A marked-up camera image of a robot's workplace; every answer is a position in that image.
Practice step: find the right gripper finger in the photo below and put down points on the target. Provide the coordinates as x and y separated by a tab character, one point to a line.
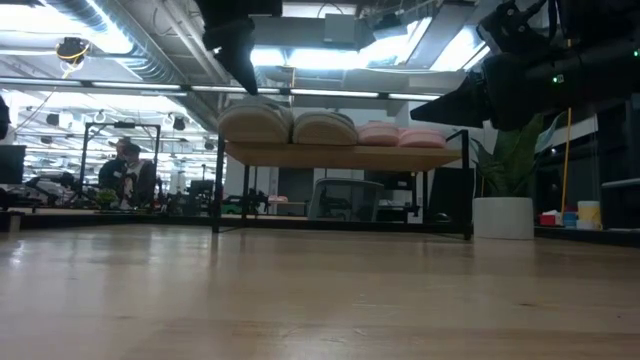
457	107

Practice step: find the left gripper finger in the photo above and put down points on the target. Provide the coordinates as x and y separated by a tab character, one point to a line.
242	62

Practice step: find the pink foam slide sandal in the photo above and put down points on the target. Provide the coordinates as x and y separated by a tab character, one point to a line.
377	135
422	139

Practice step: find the grey foam slide sandal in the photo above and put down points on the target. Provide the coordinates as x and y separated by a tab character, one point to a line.
325	131
255	125

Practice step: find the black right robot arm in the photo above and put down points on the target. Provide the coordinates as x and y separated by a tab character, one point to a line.
590	70

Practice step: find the LED light bar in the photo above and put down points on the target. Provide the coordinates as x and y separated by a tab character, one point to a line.
325	93

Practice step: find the black cabinet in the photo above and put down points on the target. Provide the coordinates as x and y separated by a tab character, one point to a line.
445	195

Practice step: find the green plant in white pot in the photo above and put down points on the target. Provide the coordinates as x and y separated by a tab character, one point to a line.
502	217

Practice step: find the red box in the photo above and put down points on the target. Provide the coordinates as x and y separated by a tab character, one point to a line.
547	220

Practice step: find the blue cup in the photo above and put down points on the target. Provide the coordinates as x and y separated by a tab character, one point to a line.
570	220

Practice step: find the grey office chair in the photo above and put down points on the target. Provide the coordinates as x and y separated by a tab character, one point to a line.
345	200

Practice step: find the yellow and white container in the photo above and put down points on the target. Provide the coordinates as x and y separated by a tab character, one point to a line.
589	215

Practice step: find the person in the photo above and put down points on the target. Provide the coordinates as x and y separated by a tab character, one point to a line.
140	180
111	172

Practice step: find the small green potted plant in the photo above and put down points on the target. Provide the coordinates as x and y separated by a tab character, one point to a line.
107	197

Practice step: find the black monitor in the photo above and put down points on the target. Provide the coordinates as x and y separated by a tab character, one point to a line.
12	165

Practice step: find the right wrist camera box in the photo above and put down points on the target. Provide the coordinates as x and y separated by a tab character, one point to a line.
510	30

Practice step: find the wooden shelf with black frame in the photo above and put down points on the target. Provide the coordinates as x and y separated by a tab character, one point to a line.
340	156

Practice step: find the black aluminium rig frame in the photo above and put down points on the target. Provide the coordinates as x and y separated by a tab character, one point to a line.
150	220

